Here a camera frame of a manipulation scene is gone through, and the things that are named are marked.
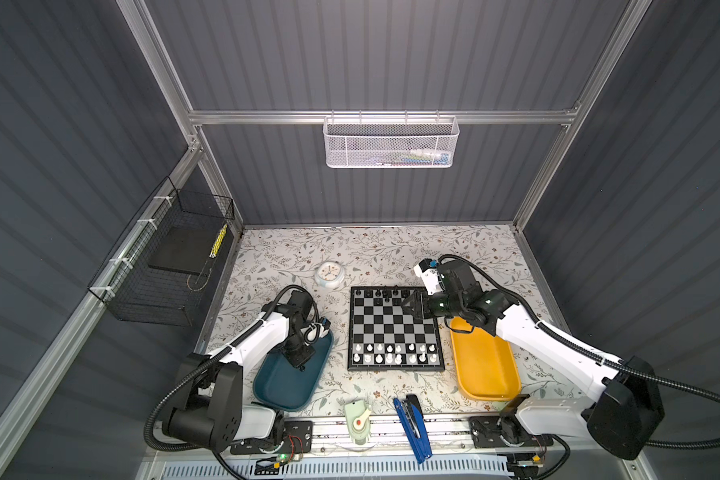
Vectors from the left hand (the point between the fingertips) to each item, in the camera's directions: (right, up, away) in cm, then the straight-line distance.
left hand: (296, 356), depth 85 cm
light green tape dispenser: (+18, -9, -16) cm, 26 cm away
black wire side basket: (-30, +26, -13) cm, 42 cm away
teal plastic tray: (-4, -8, 0) cm, 9 cm away
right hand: (+32, +16, -6) cm, 36 cm away
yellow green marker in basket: (-20, +33, -5) cm, 39 cm away
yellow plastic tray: (+55, -3, +1) cm, 56 cm away
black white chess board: (+25, +5, +4) cm, 26 cm away
